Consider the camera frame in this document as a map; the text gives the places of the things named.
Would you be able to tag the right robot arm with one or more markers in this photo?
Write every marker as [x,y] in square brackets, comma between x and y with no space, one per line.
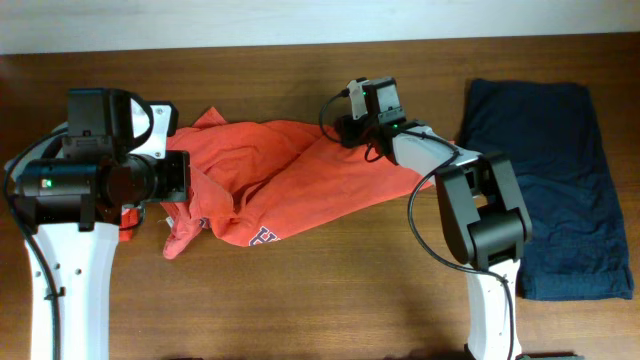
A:
[484,220]

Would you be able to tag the orange printed t-shirt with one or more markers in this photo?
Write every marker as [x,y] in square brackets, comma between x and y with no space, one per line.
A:
[257,183]

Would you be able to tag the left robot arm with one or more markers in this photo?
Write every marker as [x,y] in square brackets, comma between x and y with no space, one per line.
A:
[70,193]

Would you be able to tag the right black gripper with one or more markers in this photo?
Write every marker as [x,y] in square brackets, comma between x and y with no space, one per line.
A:
[346,130]

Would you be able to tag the orange folded shirt under grey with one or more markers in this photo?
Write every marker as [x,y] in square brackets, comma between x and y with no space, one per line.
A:
[129,219]

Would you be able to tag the navy blue folded shirt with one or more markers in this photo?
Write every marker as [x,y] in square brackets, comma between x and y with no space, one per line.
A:
[551,135]

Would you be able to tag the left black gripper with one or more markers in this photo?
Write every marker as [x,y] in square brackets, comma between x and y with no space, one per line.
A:
[179,161]

